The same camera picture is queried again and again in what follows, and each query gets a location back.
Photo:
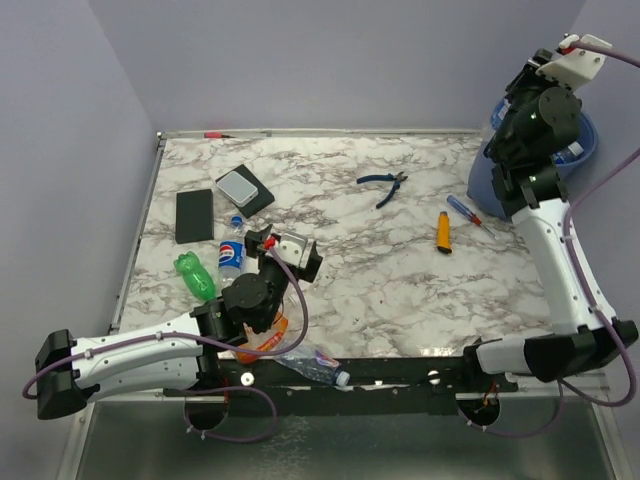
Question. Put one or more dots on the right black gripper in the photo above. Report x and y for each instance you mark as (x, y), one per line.
(530, 75)

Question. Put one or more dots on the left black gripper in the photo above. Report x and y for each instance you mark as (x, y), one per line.
(254, 244)

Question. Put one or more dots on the Pepsi label bottle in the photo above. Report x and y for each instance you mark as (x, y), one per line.
(498, 113)
(231, 253)

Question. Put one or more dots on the blue plastic bin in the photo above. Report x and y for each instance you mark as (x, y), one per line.
(479, 184)

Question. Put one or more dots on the small clear water bottle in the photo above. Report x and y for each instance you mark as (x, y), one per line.
(314, 365)

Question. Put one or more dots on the clear bottle blue label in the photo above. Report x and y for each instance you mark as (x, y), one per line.
(569, 154)

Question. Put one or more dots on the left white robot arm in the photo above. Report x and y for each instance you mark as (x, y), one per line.
(181, 353)

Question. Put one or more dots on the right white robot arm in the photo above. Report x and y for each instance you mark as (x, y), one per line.
(541, 116)

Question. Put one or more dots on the black flat box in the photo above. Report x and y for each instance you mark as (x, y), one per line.
(263, 199)

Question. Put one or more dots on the white grey router box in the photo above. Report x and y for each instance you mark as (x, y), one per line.
(237, 188)

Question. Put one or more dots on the black foam block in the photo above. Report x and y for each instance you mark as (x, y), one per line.
(194, 216)

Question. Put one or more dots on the green bear shaped bottle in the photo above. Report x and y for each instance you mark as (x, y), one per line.
(195, 276)

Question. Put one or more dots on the crushed orange label bottle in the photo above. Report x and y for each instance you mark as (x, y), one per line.
(268, 340)

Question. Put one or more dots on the red marker pen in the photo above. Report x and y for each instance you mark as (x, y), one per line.
(217, 135)

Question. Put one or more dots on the orange utility knife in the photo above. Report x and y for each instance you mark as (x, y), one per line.
(443, 244)

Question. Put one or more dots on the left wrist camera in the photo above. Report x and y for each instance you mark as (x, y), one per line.
(289, 247)

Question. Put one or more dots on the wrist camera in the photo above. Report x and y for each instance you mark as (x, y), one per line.
(573, 67)
(289, 247)

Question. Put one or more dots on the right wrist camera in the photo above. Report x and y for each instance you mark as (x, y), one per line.
(573, 67)

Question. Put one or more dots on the blue handled screwdriver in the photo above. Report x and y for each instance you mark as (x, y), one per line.
(471, 216)

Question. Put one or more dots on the black mounting rail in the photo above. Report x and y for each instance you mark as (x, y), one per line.
(376, 386)

